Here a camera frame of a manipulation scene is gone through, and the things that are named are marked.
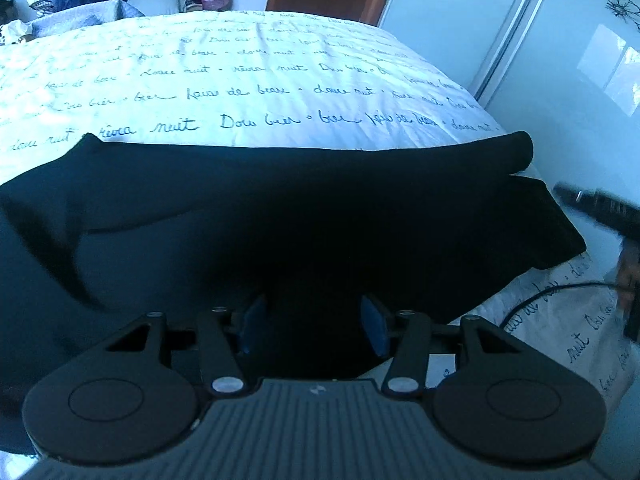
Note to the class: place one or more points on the black pants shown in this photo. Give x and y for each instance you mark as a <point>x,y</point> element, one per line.
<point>300,230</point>

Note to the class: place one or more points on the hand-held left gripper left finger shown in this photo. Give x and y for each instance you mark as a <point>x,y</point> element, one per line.
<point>254,325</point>

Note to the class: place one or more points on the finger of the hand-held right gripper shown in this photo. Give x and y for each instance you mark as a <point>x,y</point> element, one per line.
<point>595,202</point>

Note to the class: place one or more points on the grey quilted blanket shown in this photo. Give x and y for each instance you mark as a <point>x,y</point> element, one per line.
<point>85,17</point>

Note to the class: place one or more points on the bed with script-printed sheet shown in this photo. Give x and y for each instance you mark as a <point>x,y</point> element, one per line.
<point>240,85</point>

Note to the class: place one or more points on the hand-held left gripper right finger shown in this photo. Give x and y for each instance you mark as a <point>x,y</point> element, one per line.
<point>374,325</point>

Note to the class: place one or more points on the glossy white flower-print wardrobe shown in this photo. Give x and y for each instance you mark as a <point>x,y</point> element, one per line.
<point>525,35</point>

